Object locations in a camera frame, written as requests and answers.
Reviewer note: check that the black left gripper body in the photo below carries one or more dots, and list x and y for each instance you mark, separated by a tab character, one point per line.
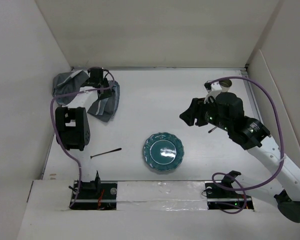
102	83

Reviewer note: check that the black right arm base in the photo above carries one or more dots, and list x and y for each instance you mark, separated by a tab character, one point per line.
224	200

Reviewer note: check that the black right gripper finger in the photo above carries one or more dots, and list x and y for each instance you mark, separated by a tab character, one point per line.
190	119
191	109

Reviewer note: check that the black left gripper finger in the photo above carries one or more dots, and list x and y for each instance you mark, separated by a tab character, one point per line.
102	93
108	92

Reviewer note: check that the black fork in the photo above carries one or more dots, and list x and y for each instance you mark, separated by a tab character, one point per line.
107	152

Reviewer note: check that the brown paper cup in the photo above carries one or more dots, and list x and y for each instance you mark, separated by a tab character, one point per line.
225	85

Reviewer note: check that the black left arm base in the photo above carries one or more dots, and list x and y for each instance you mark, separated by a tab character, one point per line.
94	195

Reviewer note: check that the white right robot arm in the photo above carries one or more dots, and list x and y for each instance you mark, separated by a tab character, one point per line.
226	112

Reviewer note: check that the teal ceramic plate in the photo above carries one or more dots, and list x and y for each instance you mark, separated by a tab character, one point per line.
163	151

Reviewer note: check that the grey cloth placemat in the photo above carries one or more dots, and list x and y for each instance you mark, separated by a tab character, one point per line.
71	91

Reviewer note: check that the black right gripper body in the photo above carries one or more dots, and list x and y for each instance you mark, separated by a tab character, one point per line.
207	112

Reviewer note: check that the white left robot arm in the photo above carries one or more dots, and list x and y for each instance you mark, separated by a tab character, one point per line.
73	134

